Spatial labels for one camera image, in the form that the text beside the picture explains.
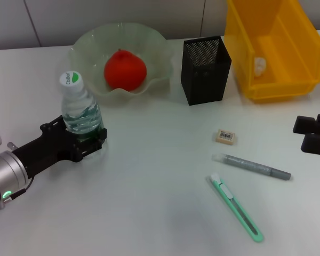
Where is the pale green wavy fruit plate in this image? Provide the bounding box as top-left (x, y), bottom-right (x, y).
top-left (69, 22), bottom-right (174, 106)

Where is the beige eraser with barcode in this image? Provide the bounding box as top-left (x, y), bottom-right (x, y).
top-left (212, 129), bottom-right (236, 146)

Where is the clear green-label water bottle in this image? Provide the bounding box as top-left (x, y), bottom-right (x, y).
top-left (59, 70), bottom-right (104, 158)

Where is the black mesh pen holder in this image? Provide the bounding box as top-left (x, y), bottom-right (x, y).
top-left (180, 35), bottom-right (232, 107)

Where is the grey marker pen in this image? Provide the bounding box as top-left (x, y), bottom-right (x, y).
top-left (212, 153), bottom-right (292, 181)

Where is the yellow plastic bin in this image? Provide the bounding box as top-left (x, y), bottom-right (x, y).
top-left (223, 0), bottom-right (320, 104)

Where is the white paper ball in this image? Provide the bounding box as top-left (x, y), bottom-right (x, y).
top-left (253, 57), bottom-right (267, 78)

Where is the green utility knife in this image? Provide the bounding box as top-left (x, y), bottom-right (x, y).
top-left (210, 173), bottom-right (264, 243)

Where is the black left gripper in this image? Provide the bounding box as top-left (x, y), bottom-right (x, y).
top-left (11, 114), bottom-right (108, 179)

